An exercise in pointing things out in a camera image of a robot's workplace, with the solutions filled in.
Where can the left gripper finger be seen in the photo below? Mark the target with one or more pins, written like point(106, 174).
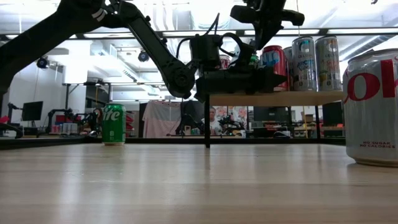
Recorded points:
point(273, 82)

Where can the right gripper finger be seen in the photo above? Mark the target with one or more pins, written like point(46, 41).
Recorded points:
point(272, 28)
point(261, 31)

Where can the silver Diet Coke can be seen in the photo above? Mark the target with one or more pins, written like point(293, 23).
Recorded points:
point(224, 61)
point(371, 118)

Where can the red Fanta strawberry can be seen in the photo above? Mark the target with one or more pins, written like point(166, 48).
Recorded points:
point(275, 59)

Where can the white Celsius can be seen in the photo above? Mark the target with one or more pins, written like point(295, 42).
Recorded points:
point(304, 65)
point(328, 65)

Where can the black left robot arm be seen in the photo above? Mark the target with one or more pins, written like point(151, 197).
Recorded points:
point(62, 28)

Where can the person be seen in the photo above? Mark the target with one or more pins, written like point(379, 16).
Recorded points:
point(214, 124)

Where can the black overhead crossbar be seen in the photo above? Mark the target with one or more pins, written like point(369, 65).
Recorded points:
point(342, 31)

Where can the white hanging T-shirt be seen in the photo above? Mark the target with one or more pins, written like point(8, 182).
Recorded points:
point(160, 118)

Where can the background robot with green lights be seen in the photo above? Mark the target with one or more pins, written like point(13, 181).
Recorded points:
point(93, 121)

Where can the black computer monitor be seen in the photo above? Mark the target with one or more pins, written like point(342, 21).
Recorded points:
point(32, 111)

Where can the wooden shelf with black frame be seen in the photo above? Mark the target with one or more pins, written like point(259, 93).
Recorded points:
point(280, 99)

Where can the black ceiling camera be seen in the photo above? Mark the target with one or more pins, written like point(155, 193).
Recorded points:
point(42, 62)
point(143, 56)

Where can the black metal table frame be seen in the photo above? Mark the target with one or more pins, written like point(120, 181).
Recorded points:
point(87, 140)

